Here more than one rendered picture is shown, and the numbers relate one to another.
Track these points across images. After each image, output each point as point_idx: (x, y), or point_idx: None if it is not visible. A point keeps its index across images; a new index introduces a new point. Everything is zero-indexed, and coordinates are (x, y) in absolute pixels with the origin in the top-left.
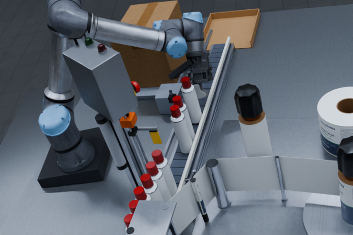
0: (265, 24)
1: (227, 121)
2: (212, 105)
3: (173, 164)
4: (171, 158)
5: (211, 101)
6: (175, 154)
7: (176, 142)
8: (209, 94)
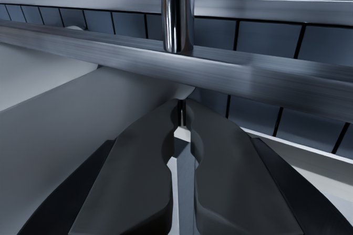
0: None
1: (169, 165)
2: (274, 140)
3: (12, 13)
4: None
5: (314, 143)
6: (33, 10)
7: None
8: (321, 181)
